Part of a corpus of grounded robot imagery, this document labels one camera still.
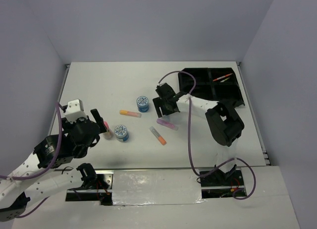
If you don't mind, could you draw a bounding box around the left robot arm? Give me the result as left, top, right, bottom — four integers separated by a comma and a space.
0, 106, 107, 222

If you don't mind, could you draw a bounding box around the blue slime jar front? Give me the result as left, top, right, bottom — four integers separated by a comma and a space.
113, 124, 129, 142

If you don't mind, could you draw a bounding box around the purple highlighter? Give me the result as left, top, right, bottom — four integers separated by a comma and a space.
157, 118, 178, 131

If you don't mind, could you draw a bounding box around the orange-tipped grey highlighter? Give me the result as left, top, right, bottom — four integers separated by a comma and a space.
149, 126, 166, 145

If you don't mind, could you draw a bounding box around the black four-compartment tray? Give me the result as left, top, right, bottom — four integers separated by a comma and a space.
178, 67, 245, 107

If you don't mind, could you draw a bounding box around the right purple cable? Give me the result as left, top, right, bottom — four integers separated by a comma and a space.
158, 70, 257, 201

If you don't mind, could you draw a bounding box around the orange-capped pink highlighter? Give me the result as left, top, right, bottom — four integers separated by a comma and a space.
119, 110, 142, 117

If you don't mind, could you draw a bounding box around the thin orange highlighter pen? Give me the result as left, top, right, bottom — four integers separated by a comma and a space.
213, 73, 233, 82

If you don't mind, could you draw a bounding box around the silver foil-covered panel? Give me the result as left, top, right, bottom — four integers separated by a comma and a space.
112, 170, 204, 206

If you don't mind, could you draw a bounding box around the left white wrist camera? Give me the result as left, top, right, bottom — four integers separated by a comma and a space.
64, 99, 87, 123

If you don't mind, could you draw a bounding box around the pink-capped small bottle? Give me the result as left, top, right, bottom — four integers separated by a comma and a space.
103, 121, 113, 140

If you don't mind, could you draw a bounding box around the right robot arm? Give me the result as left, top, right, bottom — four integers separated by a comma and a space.
153, 83, 245, 185

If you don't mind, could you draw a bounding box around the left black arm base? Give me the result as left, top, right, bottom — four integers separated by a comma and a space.
65, 163, 113, 206

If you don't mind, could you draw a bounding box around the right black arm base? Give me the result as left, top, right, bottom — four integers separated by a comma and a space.
196, 169, 247, 199

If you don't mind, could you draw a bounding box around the blue slime jar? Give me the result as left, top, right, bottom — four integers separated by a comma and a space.
113, 124, 129, 142
136, 96, 149, 113

